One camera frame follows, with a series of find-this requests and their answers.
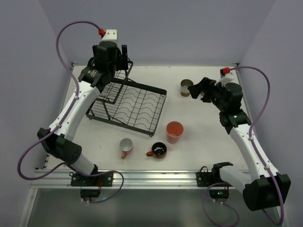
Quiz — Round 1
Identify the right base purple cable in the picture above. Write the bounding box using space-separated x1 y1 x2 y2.
201 182 240 225

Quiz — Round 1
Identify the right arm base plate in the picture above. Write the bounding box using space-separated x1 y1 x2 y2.
196 172 222 187

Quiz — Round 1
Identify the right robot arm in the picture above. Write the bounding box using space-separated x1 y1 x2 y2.
188 78 291 211

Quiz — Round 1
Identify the white and brown cup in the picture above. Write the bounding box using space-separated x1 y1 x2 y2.
180 79 194 97

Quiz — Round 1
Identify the tall pink cup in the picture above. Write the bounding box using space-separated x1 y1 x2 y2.
166 121 184 144

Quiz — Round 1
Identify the black wire dish rack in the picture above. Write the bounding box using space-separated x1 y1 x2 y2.
86 60 167 137

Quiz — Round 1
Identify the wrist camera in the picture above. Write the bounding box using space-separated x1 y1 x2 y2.
215 68 234 87
98 28 118 44

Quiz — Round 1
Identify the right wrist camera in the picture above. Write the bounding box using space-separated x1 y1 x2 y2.
215 68 234 87

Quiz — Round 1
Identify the right control box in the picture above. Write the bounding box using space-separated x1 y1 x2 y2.
209 189 230 202

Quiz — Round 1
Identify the left control box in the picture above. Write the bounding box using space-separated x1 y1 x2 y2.
80 189 100 201

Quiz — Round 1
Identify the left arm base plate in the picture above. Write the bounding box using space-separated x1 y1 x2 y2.
69 172 114 187

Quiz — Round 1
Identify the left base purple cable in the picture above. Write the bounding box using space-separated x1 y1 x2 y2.
82 170 125 204

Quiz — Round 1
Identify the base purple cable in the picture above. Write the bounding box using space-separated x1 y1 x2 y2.
201 182 240 225
82 170 125 204

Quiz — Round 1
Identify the aluminium mounting rail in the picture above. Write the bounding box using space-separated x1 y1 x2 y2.
18 169 280 227

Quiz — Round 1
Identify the control box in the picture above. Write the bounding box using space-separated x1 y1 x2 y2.
80 189 100 201
209 189 230 202

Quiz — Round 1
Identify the pink mug white inside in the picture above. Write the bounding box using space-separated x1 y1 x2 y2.
119 138 134 159

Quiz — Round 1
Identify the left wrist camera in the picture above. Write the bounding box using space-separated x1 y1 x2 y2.
98 28 118 44

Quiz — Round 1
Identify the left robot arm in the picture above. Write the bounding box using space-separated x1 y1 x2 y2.
37 41 128 175

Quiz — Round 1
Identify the red orange mug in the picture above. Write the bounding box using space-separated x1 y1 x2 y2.
146 142 167 158

